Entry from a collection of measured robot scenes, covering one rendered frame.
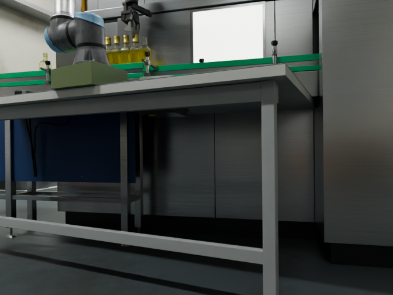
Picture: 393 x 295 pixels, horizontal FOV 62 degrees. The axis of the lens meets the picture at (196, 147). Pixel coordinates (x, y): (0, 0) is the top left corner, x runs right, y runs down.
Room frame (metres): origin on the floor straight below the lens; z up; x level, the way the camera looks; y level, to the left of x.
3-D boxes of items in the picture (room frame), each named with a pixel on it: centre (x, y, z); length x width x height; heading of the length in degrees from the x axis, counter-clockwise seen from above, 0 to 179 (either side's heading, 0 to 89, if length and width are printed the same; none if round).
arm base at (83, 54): (1.34, 0.43, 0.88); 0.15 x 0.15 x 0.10
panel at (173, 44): (1.92, 0.04, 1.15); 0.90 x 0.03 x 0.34; 76
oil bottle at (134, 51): (1.86, 0.34, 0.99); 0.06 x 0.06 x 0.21; 76
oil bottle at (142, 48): (1.84, 0.29, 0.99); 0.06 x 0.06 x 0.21; 75
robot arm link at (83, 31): (1.34, 0.44, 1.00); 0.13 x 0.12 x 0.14; 66
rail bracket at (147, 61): (1.71, 0.24, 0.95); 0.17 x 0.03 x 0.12; 166
